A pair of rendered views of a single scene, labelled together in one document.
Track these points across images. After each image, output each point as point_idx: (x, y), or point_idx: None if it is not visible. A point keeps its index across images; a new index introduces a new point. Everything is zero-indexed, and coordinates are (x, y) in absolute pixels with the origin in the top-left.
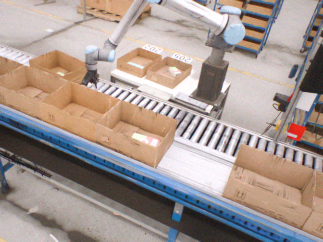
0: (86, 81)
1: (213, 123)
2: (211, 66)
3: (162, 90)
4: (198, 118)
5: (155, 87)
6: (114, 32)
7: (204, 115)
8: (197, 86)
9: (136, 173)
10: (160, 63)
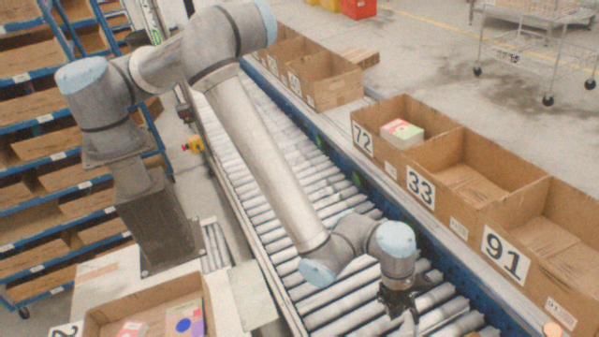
0: (421, 275)
1: (245, 194)
2: (164, 179)
3: (229, 293)
4: (255, 207)
5: (234, 307)
6: (314, 209)
7: (238, 211)
8: (152, 277)
9: None
10: None
